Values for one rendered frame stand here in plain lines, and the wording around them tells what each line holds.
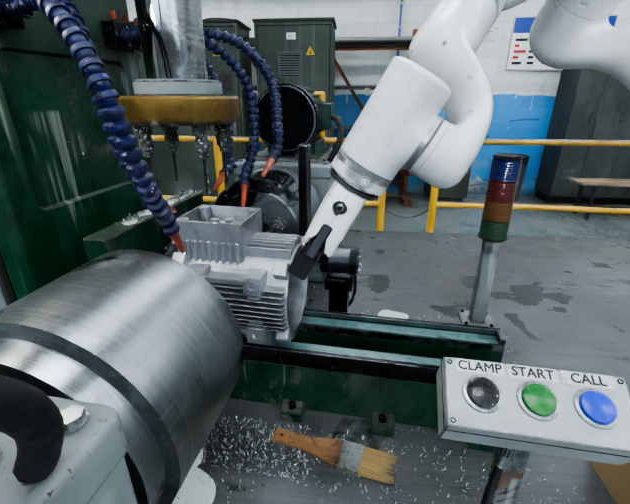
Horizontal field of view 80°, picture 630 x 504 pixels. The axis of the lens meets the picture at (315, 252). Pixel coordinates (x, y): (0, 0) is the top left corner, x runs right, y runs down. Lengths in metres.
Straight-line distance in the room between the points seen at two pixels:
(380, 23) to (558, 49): 4.92
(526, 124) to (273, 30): 3.73
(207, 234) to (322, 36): 3.23
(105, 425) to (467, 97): 0.52
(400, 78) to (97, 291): 0.40
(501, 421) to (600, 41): 0.63
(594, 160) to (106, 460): 5.95
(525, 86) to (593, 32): 5.21
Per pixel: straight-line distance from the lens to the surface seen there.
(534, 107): 6.12
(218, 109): 0.59
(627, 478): 0.73
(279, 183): 0.85
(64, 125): 0.75
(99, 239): 0.62
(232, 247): 0.63
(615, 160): 6.18
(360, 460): 0.67
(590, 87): 5.87
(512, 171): 0.90
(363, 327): 0.75
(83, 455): 0.26
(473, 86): 0.57
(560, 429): 0.44
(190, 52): 0.63
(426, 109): 0.49
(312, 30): 3.77
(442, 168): 0.49
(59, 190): 0.73
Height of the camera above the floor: 1.33
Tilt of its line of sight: 23 degrees down
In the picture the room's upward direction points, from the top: straight up
